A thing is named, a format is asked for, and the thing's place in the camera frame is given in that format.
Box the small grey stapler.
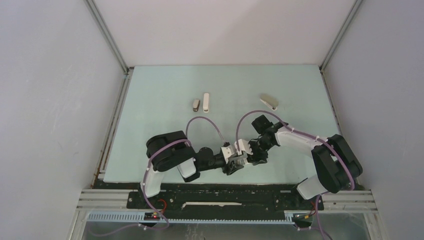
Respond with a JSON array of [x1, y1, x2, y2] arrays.
[[192, 99, 201, 112]]

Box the white staple box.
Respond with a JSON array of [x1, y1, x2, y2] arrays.
[[236, 156, 249, 166]]

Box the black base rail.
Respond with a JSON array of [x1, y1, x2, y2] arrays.
[[126, 183, 324, 221]]

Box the beige stapler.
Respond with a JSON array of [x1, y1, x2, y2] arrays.
[[259, 93, 279, 111]]

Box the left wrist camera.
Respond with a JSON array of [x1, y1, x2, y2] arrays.
[[220, 142, 237, 164]]

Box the aluminium frame post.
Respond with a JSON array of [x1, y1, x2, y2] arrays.
[[84, 0, 132, 180], [319, 0, 364, 74]]

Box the left aluminium frame post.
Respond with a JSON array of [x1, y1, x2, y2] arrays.
[[84, 0, 132, 180]]

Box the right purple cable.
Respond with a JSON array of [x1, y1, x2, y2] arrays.
[[235, 110, 356, 240]]

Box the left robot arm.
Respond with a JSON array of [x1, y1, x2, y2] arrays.
[[138, 130, 253, 208]]

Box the white stapler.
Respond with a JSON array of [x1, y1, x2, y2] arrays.
[[202, 92, 210, 113]]

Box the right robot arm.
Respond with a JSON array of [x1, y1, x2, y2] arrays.
[[247, 115, 363, 209]]

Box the right aluminium frame post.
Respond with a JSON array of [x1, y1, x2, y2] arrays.
[[319, 0, 364, 74]]

